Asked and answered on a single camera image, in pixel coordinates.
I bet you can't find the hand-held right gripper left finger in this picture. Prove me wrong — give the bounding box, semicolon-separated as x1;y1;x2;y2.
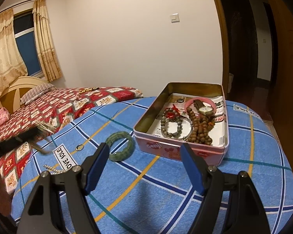
16;142;110;234

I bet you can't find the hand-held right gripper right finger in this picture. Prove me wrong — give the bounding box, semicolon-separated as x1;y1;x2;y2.
180;143;268;234

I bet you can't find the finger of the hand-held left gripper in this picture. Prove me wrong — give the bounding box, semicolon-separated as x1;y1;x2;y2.
0;126;41;156

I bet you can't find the pink tin box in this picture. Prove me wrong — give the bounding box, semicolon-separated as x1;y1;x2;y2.
133;82;230;162

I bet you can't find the green jade bracelet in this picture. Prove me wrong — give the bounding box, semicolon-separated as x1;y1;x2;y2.
105;131;135;162

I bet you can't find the silver bangle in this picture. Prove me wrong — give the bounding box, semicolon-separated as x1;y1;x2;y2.
162;115;194;141

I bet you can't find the wooden bead necklace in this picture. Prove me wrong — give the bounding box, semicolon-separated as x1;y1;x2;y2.
185;106;214;145

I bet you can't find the dark bead bracelet red knot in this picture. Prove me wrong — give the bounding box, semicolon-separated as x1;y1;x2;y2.
160;105;184;138

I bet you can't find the gold wristwatch brown strap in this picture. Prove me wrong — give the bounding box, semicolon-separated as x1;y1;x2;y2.
193;99;215;116

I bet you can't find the pink bangle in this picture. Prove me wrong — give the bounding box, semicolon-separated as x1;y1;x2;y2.
185;97;216;116

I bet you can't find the blue checked tablecloth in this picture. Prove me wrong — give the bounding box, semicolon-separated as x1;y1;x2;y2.
11;96;293;234

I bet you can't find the striped pillow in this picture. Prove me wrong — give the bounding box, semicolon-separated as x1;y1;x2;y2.
20;82;55;105

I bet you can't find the cream wooden headboard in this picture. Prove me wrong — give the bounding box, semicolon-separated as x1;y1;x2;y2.
0;76;46;118

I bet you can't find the red patterned bed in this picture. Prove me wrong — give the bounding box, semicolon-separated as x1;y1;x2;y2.
0;86;144;196

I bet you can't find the gold item on quilt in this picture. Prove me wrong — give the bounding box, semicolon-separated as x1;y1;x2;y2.
78;87;99;94

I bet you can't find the beige patterned curtain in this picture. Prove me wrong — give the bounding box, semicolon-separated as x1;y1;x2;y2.
33;0;63;82
0;7;29;89

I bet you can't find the window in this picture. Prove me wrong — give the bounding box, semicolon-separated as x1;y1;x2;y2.
13;9;44;77

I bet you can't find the brown wooden door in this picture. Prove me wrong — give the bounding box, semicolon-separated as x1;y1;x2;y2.
260;0;293;176

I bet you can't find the dark curtain rod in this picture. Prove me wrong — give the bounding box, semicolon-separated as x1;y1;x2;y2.
0;0;48;18

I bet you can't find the silver chain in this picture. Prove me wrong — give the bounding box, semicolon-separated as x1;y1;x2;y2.
43;164;64;175

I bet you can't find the brown wooden door frame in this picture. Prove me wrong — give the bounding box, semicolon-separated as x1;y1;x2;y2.
207;0;231;94

